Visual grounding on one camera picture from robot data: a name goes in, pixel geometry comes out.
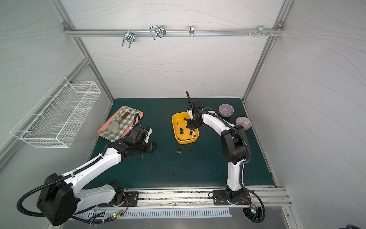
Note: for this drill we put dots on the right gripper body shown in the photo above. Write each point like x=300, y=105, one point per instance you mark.
x=193, y=124

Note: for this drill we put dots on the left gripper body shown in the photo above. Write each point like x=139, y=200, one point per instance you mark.
x=149, y=146

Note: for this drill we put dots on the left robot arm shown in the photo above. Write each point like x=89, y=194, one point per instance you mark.
x=61, y=200

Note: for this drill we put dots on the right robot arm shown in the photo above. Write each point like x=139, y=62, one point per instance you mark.
x=235, y=147

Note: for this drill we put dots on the yellow plastic storage box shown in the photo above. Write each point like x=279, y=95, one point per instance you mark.
x=185, y=138

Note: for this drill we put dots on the green checkered cloth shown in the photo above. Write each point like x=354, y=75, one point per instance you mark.
x=123, y=123

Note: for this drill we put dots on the purple bowl upright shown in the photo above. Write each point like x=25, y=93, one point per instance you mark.
x=226, y=110

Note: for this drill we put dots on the pink tray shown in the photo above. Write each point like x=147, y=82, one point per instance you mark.
x=120, y=124

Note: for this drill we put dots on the purple ribbed bowl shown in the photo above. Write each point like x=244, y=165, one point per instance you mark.
x=244, y=122

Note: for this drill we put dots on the aluminium crossbar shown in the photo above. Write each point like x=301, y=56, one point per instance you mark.
x=169, y=32

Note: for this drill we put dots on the metal hook clamp middle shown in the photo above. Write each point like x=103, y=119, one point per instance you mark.
x=157, y=31

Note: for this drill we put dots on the metal hook clamp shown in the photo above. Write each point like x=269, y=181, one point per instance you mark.
x=129, y=38
x=157, y=31

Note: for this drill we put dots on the metal hook clamp left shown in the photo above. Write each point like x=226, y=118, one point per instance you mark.
x=129, y=38

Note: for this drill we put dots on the metal spatula wooden handle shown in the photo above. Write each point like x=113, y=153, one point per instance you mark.
x=114, y=126

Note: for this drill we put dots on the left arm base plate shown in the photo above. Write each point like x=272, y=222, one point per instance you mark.
x=129, y=198

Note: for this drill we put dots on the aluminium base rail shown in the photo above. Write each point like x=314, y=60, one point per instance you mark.
x=202, y=197

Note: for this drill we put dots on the metal ring clamp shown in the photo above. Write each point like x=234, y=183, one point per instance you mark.
x=191, y=31

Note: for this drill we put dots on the white wire basket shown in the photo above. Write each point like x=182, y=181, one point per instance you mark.
x=57, y=118

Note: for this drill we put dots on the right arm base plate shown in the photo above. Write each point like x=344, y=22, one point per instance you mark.
x=221, y=197

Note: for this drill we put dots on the metal bracket right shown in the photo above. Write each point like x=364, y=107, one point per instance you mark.
x=260, y=32

